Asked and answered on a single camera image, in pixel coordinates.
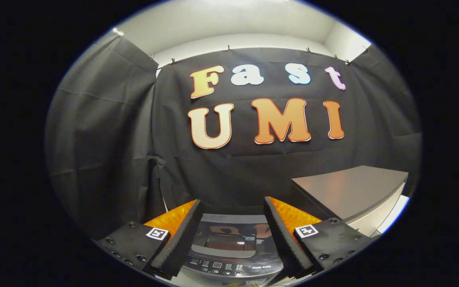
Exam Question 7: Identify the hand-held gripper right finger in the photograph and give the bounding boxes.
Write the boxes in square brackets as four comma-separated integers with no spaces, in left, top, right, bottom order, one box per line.
[263,197,379,278]

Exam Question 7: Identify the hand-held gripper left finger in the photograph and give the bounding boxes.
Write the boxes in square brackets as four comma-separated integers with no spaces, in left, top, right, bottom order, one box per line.
[92,199,204,280]

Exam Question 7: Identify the black backdrop cloth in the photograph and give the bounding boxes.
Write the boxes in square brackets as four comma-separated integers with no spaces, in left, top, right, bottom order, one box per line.
[45,34,422,240]

